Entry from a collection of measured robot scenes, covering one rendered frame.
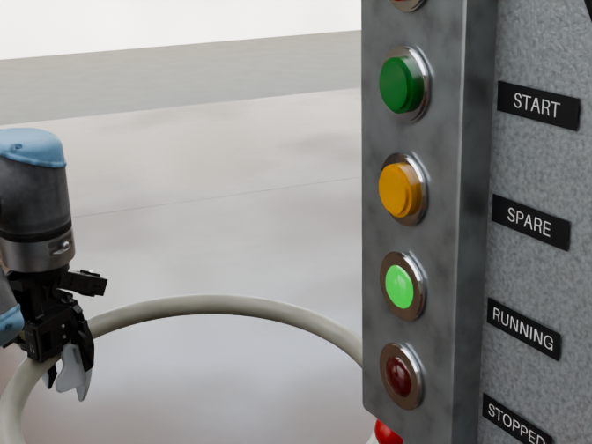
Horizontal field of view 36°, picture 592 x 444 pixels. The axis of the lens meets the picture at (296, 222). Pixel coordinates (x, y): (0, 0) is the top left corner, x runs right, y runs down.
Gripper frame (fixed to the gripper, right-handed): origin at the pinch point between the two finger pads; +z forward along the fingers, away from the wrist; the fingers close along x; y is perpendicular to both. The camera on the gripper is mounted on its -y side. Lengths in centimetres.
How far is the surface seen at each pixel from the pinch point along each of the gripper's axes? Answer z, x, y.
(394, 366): -46, 64, 38
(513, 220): -56, 70, 38
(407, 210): -55, 65, 38
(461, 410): -45, 68, 39
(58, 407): 103, -108, -95
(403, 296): -50, 65, 38
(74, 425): 102, -96, -90
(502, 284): -52, 70, 38
